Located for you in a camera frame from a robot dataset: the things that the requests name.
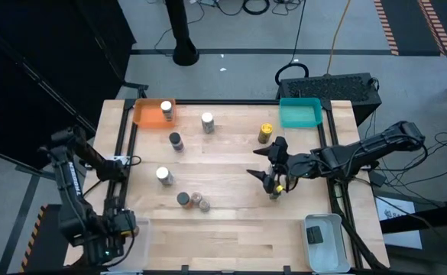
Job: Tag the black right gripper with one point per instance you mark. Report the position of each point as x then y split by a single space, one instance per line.
295 164

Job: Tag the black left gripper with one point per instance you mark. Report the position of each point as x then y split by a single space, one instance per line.
122 225

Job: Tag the white-capped clear spice bottle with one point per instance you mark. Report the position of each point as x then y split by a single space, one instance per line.
166 109
208 122
164 175

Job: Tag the orange spice bottle black cap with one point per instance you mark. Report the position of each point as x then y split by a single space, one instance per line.
183 198

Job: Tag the black-capped purple-label spice bottle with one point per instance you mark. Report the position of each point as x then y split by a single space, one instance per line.
176 142

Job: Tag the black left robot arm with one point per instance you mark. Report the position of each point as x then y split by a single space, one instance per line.
72 179

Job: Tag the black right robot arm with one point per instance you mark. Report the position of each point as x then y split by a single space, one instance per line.
360 151

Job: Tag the clear plastic bin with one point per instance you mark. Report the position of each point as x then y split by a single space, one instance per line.
141 252

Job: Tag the dark green pepper tin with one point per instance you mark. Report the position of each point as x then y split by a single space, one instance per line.
275 196
315 235

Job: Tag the teal plastic bin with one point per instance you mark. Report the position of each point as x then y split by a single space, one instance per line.
301 114

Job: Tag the black hazard-edged floor mat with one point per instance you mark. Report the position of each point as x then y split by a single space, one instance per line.
47 244
410 23

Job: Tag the black perforated computer case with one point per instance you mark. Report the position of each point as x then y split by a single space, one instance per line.
330 89

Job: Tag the white plastic bin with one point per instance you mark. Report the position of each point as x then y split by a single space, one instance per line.
332 252

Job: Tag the orange plastic bin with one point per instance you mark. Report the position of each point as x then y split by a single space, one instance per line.
148 114

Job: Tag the white printed paper sheet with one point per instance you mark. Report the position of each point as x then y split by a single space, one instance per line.
402 238

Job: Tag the black support beam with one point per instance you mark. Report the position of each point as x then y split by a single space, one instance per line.
429 217

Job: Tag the black curtain partition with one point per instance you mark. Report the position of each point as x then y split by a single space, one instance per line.
36 57

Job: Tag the black table frame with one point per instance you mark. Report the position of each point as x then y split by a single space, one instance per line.
227 102

